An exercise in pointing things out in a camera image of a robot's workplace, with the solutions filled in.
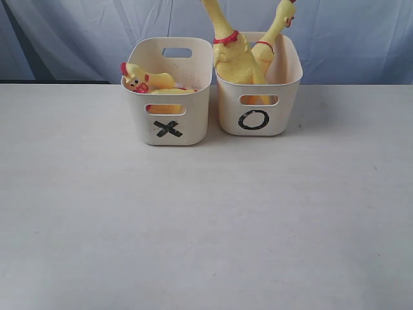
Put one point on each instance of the yellow rubber chicken front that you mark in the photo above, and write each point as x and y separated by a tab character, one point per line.
263	50

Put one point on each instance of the cream bin marked O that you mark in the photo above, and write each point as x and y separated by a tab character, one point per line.
262	110

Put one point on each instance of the detached yellow chicken head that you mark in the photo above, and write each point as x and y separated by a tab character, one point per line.
140	81

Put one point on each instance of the blue backdrop curtain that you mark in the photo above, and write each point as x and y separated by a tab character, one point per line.
338	42

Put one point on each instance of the yellow rubber chicken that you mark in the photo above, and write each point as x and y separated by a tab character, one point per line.
233	59
263	50

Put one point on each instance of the headless yellow rubber chicken body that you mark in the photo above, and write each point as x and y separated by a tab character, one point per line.
167	103

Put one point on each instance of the cream bin marked X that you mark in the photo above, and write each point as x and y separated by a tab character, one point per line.
189	61

